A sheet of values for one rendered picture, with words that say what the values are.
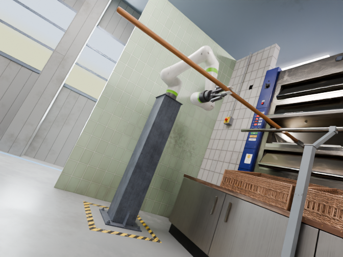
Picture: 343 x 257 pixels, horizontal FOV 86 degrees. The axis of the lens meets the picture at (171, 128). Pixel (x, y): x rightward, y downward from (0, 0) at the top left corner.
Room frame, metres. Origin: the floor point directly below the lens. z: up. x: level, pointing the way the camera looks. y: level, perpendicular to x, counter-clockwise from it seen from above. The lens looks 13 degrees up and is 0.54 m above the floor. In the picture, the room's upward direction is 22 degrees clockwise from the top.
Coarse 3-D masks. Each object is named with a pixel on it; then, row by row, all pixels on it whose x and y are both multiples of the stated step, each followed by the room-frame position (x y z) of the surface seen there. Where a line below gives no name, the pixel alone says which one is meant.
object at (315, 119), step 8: (320, 112) 1.33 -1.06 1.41; (328, 112) 1.28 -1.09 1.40; (336, 112) 1.23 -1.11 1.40; (272, 120) 1.73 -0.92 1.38; (280, 120) 1.66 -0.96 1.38; (288, 120) 1.59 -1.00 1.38; (296, 120) 1.54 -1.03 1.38; (304, 120) 1.48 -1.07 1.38; (312, 120) 1.43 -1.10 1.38; (320, 120) 1.39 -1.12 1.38; (328, 120) 1.34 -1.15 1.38; (336, 120) 1.30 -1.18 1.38
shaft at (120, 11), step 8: (120, 8) 0.76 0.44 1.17; (128, 16) 0.79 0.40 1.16; (136, 24) 0.81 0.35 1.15; (144, 32) 0.84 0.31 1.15; (152, 32) 0.84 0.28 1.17; (160, 40) 0.87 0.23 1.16; (168, 48) 0.90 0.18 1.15; (184, 56) 0.94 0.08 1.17; (192, 64) 0.97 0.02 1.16; (200, 72) 1.02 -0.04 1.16; (216, 80) 1.06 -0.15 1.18; (224, 88) 1.10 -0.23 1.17; (232, 96) 1.16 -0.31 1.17; (248, 104) 1.21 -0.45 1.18; (256, 112) 1.26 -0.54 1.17; (288, 136) 1.47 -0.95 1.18
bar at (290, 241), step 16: (256, 128) 1.55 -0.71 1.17; (272, 128) 1.42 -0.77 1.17; (288, 128) 1.30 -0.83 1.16; (304, 128) 1.20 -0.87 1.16; (320, 128) 1.11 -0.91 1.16; (336, 128) 1.04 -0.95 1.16; (320, 144) 0.99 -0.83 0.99; (304, 160) 0.96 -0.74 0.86; (304, 176) 0.95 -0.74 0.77; (304, 192) 0.94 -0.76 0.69; (288, 224) 0.97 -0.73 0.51; (288, 240) 0.96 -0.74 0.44; (288, 256) 0.94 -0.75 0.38
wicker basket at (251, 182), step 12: (228, 180) 1.52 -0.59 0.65; (240, 180) 1.41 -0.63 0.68; (252, 180) 1.33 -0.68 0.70; (264, 180) 1.25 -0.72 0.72; (276, 180) 1.62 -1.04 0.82; (288, 180) 1.54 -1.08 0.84; (240, 192) 1.39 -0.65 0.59; (252, 192) 1.31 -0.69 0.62; (264, 192) 1.23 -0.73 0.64; (276, 192) 1.57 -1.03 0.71; (288, 192) 1.10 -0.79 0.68; (276, 204) 1.15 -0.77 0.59; (288, 204) 1.09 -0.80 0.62
